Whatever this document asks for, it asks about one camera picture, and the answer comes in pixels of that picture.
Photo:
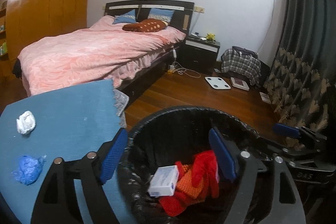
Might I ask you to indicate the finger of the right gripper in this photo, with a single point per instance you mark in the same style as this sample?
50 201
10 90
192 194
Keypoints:
285 130

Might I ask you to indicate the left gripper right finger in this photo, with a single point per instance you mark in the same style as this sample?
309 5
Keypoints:
242 166

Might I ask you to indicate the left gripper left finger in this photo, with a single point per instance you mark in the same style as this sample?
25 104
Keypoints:
57 201

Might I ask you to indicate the orange bubble wrap sheet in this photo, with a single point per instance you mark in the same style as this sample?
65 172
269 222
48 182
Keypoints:
185 184

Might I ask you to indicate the red sock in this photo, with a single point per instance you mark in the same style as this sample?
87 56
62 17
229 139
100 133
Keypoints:
205 169
178 203

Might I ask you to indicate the white medicine box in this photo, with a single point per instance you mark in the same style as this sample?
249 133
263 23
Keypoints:
164 181

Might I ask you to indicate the black trash bin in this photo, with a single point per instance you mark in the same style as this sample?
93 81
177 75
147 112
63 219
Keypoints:
175 134

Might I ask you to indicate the white booklet on floor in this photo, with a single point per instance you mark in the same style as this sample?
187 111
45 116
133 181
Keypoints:
265 98

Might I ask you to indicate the blue plastic glove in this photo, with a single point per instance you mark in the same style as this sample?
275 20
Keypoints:
29 169

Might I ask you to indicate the dark patterned curtain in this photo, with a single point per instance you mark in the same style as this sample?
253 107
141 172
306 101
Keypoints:
301 83

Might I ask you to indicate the red white book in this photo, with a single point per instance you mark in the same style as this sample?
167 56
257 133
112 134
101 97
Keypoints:
238 83

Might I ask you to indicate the white bathroom scale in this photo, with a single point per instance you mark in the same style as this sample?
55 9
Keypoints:
217 83

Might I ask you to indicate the plaid shirt on chair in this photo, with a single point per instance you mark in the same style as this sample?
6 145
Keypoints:
243 62

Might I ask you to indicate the blue table cloth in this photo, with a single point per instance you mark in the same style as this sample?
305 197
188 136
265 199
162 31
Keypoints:
70 122

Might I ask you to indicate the crumpled white tissue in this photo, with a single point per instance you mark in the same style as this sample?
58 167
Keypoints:
26 123

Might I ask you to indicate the black nightstand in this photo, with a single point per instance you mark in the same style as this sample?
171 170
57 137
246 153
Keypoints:
199 55

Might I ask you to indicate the yellow plush toy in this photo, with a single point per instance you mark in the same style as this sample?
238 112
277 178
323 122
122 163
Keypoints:
210 37

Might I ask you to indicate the black cloth on bed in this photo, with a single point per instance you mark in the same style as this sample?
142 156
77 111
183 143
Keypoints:
17 71

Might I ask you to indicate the black bed headboard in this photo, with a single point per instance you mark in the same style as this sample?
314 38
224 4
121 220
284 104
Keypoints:
182 11

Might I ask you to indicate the right blue pillow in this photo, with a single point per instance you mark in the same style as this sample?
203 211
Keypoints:
161 14

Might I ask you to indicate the blue pillow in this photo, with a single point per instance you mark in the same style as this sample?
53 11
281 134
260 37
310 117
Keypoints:
161 14
128 18

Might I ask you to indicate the pink bed blanket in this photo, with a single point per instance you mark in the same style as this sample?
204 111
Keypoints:
103 51

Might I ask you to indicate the brown dotted cushion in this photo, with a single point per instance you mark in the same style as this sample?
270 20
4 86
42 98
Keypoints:
147 25

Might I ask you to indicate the left blue pillow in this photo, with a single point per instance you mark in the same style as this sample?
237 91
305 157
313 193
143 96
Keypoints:
128 18

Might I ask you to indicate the wooden wardrobe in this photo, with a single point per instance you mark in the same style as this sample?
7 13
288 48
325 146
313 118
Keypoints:
27 21

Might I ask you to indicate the wall socket plate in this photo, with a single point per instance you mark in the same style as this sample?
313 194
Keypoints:
199 9

